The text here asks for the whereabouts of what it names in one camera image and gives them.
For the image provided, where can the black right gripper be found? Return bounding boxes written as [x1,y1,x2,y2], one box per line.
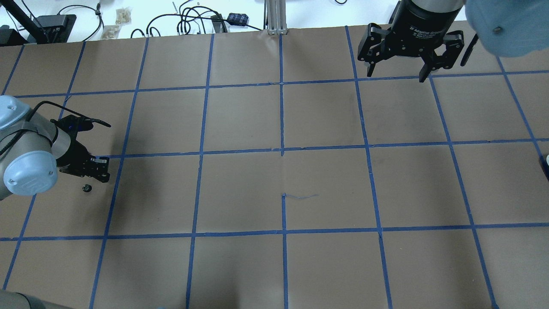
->
[357,0,465,83]

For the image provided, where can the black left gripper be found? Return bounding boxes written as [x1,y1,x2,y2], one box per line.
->
[57,137,110,183]

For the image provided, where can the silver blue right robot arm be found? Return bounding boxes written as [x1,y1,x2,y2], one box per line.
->
[357,0,549,82]

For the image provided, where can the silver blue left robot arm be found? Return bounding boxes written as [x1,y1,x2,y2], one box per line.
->
[0,95,110,200]

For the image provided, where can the bag of small parts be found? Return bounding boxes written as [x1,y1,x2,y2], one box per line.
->
[115,7,132,25]
[101,24,120,40]

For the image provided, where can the aluminium frame post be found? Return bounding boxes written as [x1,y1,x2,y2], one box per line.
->
[263,0,288,35]

